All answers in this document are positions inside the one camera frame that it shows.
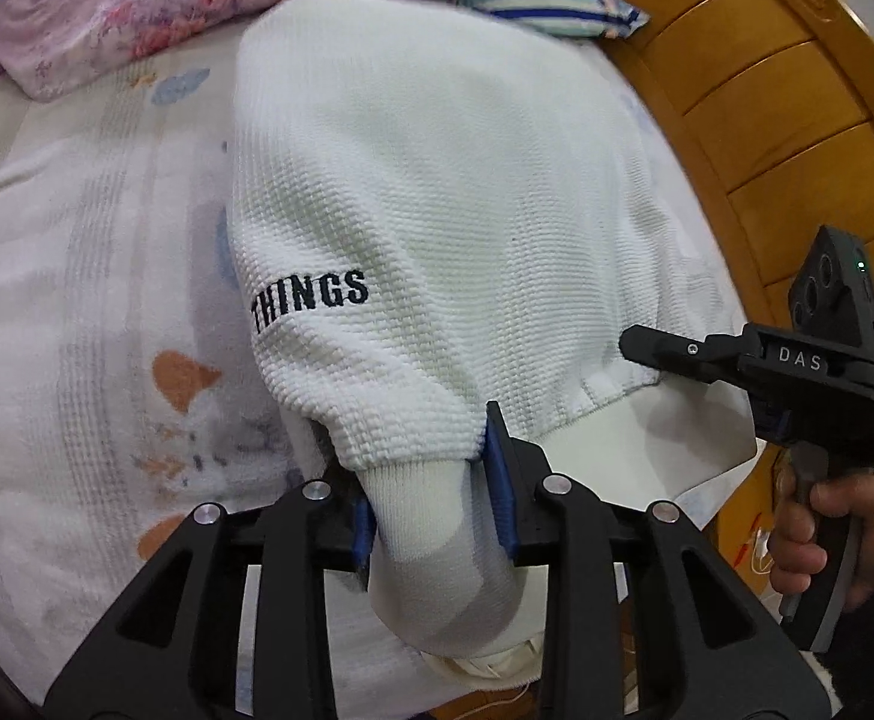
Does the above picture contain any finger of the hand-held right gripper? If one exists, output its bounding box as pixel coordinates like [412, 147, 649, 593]
[620, 324, 745, 391]

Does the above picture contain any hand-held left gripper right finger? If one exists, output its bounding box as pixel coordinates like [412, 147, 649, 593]
[485, 401, 831, 720]

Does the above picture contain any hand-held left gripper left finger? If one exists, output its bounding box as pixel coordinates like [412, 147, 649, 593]
[43, 480, 374, 720]

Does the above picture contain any white button-up jacket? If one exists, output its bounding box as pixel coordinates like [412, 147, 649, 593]
[227, 0, 756, 653]

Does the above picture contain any person's right hand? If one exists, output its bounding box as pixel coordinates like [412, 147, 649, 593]
[770, 469, 874, 608]

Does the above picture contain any wooden bed headboard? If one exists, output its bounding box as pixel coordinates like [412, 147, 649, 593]
[537, 0, 874, 526]

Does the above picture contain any bed with printed sheet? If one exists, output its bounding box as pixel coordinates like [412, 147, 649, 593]
[0, 15, 771, 720]

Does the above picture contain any purple floral quilt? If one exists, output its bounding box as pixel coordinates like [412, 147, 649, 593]
[0, 0, 535, 102]

